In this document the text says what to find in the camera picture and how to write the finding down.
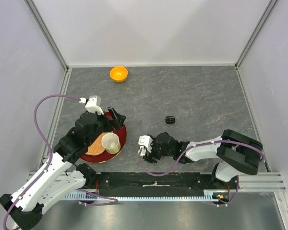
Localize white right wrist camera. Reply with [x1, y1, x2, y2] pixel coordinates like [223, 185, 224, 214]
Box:
[138, 135, 153, 157]

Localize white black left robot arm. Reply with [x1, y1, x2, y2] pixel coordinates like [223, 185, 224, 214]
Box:
[0, 107, 126, 230]

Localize orange plastic bowl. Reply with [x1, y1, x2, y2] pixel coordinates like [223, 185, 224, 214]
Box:
[109, 66, 128, 83]

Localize white slotted cable duct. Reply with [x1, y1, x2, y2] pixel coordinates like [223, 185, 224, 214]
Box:
[61, 191, 229, 202]

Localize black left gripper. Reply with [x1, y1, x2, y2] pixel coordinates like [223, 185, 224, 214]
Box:
[86, 106, 126, 147]

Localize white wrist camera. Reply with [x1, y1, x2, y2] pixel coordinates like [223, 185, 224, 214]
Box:
[85, 95, 104, 115]
[138, 135, 153, 157]

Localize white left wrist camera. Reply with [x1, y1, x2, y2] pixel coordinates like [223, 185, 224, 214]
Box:
[85, 95, 104, 115]

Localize round red lacquer tray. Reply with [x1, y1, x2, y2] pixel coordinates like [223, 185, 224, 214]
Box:
[80, 125, 127, 163]

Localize pale green plastic cup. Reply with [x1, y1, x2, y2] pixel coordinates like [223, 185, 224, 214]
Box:
[101, 133, 121, 155]

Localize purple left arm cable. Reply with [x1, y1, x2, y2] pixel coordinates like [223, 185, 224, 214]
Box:
[2, 94, 82, 230]

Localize aluminium frame rails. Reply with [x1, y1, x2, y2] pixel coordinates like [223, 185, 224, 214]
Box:
[239, 172, 286, 192]

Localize woven bamboo mat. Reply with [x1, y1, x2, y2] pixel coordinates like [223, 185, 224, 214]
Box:
[86, 132, 107, 156]

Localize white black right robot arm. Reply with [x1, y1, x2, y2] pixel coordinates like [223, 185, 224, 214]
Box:
[138, 129, 265, 189]

